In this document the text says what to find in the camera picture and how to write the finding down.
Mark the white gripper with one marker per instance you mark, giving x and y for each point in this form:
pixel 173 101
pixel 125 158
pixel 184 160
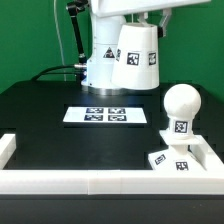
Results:
pixel 108 8

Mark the white lamp shade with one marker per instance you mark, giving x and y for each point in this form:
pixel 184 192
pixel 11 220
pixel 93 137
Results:
pixel 136 64

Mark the white lamp bulb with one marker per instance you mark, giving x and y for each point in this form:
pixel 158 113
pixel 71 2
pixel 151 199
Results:
pixel 181 102

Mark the white lamp base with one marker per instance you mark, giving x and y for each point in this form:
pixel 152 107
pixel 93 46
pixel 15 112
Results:
pixel 176 157

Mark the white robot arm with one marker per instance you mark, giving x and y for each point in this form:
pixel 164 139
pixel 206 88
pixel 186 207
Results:
pixel 105 37

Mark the white marker tag plate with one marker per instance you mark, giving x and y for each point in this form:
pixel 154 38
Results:
pixel 110 115

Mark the white U-shaped fence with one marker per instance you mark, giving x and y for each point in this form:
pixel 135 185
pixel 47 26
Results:
pixel 99 182

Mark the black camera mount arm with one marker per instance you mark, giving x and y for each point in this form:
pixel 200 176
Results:
pixel 74 8

